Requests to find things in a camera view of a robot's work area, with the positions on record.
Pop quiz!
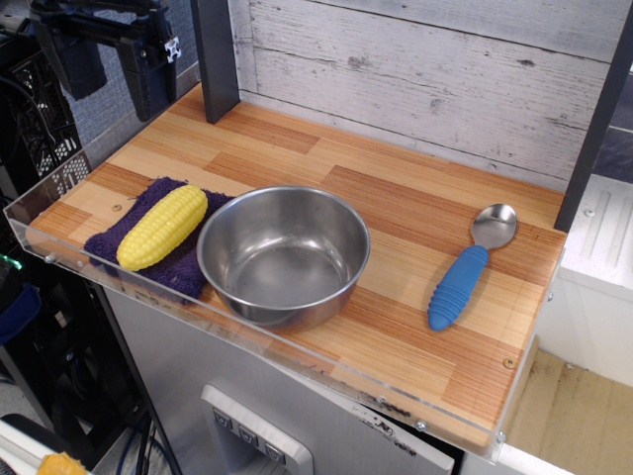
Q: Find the grey toy fridge cabinet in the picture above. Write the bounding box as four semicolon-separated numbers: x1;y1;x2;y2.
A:
105;290;463;474

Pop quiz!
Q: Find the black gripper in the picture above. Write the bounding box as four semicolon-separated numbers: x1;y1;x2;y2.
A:
30;1;181;122

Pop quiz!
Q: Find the dark grey left post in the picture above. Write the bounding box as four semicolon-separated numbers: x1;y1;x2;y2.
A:
191;0;240;124

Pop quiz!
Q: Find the yellow object bottom left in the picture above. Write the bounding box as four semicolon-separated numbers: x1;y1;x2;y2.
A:
36;452;88;475

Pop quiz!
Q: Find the black plastic crate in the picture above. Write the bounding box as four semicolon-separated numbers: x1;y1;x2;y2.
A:
1;37;91;204

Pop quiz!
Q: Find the blue handled metal spoon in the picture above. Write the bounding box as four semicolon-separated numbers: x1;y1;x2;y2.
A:
427;203;518;332

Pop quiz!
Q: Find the dark grey post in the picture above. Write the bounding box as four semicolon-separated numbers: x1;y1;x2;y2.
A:
191;0;240;124
554;1;632;233

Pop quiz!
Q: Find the stainless steel pot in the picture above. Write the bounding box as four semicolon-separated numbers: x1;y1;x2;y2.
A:
197;185;371;332

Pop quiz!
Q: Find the dark grey right post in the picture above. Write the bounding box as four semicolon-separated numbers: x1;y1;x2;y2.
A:
554;1;632;233

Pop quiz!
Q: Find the clear acrylic table guard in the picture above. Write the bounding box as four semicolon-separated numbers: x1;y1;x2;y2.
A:
6;88;565;460

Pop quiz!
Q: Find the yellow toy corn cob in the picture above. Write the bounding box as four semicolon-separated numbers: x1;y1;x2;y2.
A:
116;185;208;271

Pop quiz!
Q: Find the ice dispenser button panel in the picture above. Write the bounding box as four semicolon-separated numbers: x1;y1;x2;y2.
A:
201;384;314;474

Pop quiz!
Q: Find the white toy sink counter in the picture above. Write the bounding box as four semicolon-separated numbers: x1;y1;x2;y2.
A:
535;175;632;386

